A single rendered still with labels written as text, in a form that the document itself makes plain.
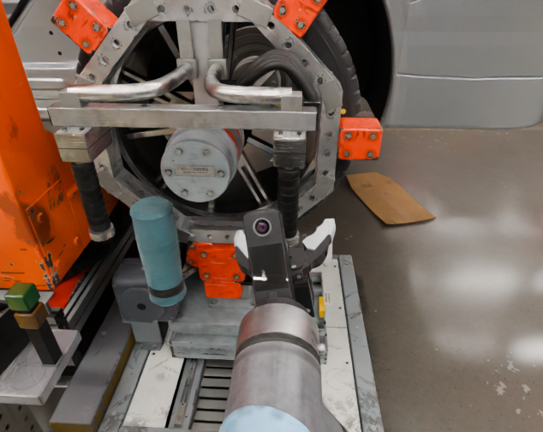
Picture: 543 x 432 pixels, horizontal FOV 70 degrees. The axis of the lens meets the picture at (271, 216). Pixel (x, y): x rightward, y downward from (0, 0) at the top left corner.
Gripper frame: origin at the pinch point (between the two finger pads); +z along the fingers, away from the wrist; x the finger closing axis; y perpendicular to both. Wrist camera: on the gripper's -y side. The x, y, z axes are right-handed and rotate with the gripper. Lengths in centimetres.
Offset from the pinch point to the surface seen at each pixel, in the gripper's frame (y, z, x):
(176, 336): 59, 34, -48
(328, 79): -14.4, 26.1, 10.1
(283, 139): -11.7, 4.1, 1.8
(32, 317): 13, -2, -51
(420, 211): 90, 141, 54
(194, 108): -17.8, 7.6, -11.2
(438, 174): 94, 189, 78
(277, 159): -8.8, 4.2, 0.3
